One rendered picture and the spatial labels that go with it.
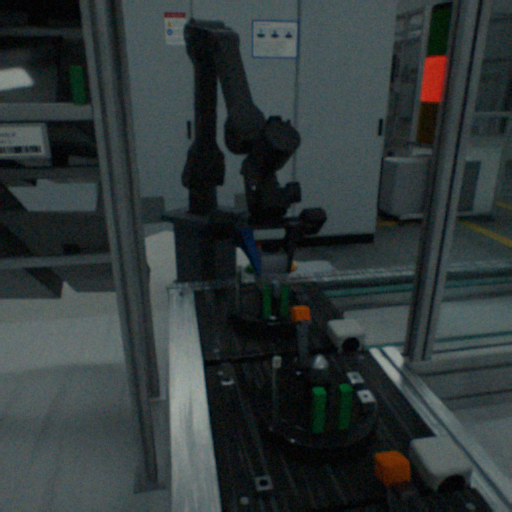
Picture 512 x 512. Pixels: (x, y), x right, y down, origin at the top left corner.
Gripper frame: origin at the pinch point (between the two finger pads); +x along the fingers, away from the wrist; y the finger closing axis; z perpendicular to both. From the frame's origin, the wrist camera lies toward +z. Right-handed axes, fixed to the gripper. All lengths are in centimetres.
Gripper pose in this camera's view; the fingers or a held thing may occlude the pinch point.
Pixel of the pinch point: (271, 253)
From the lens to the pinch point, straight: 69.2
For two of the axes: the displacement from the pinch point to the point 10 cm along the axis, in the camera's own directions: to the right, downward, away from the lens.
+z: 1.4, -3.4, -9.3
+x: 1.3, 9.4, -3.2
